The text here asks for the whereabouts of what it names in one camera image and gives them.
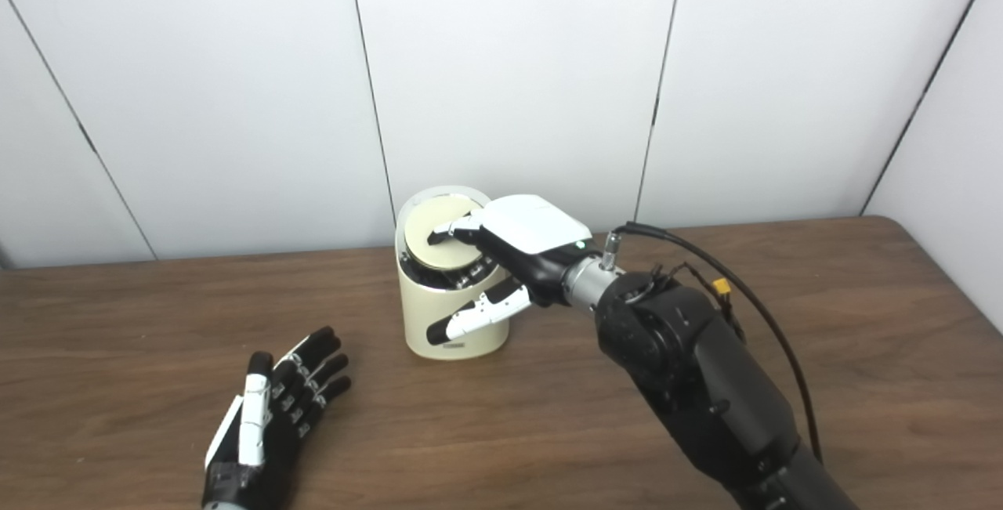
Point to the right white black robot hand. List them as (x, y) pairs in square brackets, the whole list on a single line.
[(533, 228)]

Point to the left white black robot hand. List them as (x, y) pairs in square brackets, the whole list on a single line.
[(266, 432)]

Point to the cream round bin lid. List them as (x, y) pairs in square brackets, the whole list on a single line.
[(427, 220)]

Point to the black bin liner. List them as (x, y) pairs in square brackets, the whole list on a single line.
[(435, 279)]

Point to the cream-colored cylindrical bin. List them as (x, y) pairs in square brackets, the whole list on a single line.
[(423, 314)]

